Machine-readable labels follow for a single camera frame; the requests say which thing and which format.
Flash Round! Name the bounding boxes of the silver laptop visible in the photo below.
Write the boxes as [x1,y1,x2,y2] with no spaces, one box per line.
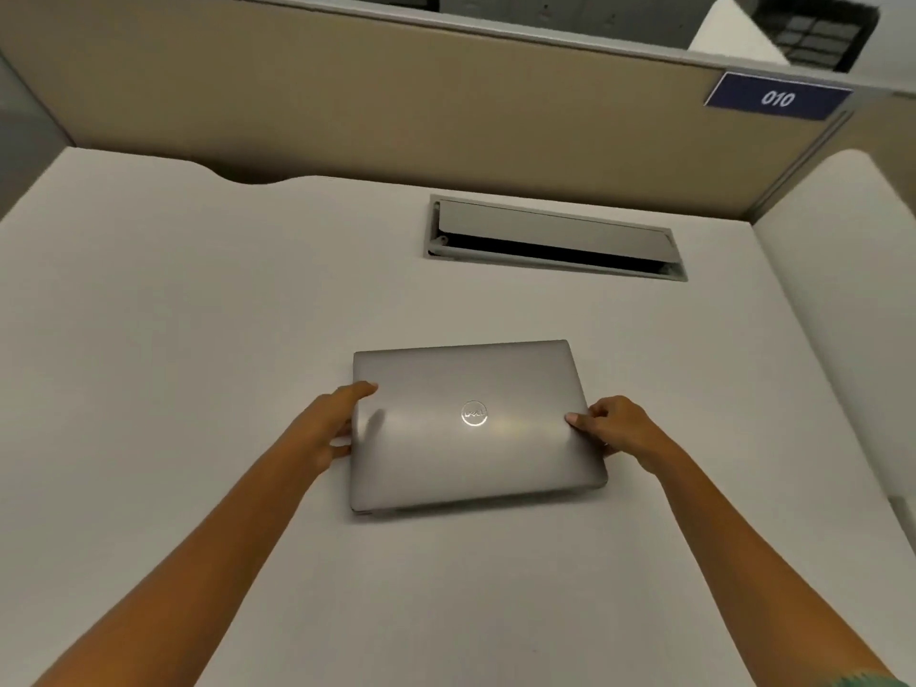
[349,339,609,518]

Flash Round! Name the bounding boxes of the black office chair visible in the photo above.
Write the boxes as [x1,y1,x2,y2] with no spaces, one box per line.
[751,0,881,73]

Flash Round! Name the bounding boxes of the green sleeve cuff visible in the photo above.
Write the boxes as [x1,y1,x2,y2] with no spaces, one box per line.
[830,668,911,687]

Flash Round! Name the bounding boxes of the beige cubicle partition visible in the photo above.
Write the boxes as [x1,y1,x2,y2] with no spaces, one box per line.
[0,0,916,224]

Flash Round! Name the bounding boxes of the person's left hand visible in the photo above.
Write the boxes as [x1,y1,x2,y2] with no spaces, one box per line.
[285,381,379,480]

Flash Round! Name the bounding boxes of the person's left forearm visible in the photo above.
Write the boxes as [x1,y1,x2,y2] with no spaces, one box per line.
[32,430,316,687]

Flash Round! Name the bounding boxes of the person's right hand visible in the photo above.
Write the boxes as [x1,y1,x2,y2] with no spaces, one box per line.
[564,395,681,477]

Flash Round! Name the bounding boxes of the grey desk cable flap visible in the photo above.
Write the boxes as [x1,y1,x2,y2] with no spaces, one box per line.
[427,193,689,283]

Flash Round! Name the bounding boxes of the person's right forearm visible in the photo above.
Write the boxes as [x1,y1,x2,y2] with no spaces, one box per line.
[658,450,904,687]

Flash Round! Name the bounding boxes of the blue desk number sign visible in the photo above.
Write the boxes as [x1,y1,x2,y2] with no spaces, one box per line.
[704,72,854,121]

